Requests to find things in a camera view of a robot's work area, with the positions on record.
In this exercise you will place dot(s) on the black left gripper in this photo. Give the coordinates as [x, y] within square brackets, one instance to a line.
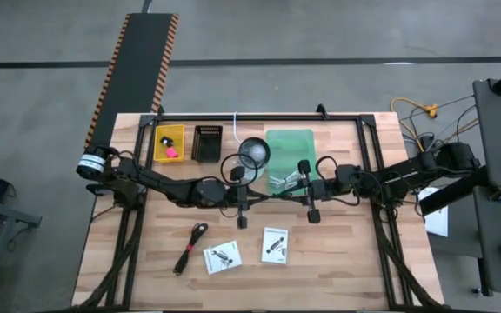
[237, 195]

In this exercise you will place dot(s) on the black mat orange striped edges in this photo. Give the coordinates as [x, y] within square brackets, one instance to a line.
[137, 65]

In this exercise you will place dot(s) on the yellow plastic bin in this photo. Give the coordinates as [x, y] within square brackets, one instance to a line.
[176, 135]

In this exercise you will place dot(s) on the black aluminium rig frame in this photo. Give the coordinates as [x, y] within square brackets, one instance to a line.
[276, 117]

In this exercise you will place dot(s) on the green translucent plastic bin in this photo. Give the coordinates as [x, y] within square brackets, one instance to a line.
[289, 148]

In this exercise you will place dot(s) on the white paper sheet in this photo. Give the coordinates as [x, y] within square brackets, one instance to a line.
[437, 219]

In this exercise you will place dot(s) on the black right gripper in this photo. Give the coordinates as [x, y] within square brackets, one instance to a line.
[321, 190]

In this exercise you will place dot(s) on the black mesh basket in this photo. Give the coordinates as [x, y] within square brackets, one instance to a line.
[207, 145]

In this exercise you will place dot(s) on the small pink object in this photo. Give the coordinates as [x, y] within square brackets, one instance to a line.
[171, 153]

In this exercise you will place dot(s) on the small black clip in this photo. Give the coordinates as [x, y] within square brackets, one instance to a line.
[166, 141]

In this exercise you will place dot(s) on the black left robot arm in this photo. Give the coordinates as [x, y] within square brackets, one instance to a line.
[168, 187]

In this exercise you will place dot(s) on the black diagonal bar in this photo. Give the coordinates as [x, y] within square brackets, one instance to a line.
[450, 195]

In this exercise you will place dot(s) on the clear round bowl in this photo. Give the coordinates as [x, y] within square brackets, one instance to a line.
[254, 152]

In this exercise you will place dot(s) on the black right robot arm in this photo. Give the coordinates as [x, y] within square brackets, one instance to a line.
[398, 174]

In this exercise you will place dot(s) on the white instruction booklet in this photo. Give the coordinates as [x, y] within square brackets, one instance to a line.
[274, 237]
[229, 263]

